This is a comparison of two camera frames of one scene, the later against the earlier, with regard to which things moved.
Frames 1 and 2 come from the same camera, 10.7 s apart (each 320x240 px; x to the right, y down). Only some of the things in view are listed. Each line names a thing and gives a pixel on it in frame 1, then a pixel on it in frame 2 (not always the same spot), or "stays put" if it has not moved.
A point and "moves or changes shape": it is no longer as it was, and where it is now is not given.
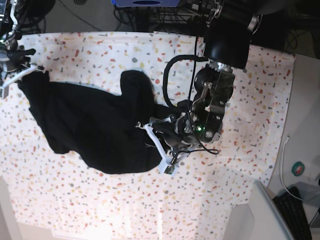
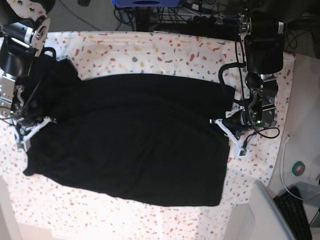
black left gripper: [18, 57] -> [25, 121]
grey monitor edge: [268, 223] stays put
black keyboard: [293, 210] stays put
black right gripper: [177, 133] -> [234, 123]
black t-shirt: [105, 129] moves or changes shape
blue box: [146, 3] stays put
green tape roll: [297, 168] stays put
